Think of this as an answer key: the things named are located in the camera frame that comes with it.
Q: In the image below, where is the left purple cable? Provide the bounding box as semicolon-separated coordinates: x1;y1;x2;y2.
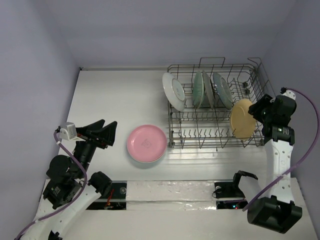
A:
13;131;88;240

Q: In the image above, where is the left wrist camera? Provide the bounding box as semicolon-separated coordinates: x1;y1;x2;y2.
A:
56;122;82;141

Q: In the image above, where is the grey plate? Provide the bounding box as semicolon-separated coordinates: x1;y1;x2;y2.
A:
202;70;215;109

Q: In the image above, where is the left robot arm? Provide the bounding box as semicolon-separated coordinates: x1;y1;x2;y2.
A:
16;119;118;240

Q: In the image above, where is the white plate with floral face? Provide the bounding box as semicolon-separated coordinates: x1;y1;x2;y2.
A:
162;72;186;112

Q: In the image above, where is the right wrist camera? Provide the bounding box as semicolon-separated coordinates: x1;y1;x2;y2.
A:
279;87;296;101

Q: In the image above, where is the metal wire dish rack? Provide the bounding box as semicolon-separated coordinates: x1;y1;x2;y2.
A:
167;57;275;149

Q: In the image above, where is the yellow plate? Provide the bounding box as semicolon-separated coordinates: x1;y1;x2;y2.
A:
230;99;256;141

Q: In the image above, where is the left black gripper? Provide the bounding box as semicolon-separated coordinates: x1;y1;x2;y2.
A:
75;118;118;177

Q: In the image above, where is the green plate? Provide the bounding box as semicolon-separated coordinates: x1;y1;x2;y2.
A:
192;71;205;109

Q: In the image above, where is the light blue plate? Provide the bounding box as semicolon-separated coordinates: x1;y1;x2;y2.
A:
129;156;164;170

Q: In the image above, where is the blue patterned plate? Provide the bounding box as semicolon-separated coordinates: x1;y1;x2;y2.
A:
213;72;234;110

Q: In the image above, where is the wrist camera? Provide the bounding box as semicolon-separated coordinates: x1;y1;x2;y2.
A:
56;122;82;141
279;87;296;101

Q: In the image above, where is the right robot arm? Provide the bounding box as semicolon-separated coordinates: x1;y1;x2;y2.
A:
230;90;303;234

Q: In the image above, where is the pink plate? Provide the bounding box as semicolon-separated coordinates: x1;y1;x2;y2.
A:
126;124;167;151

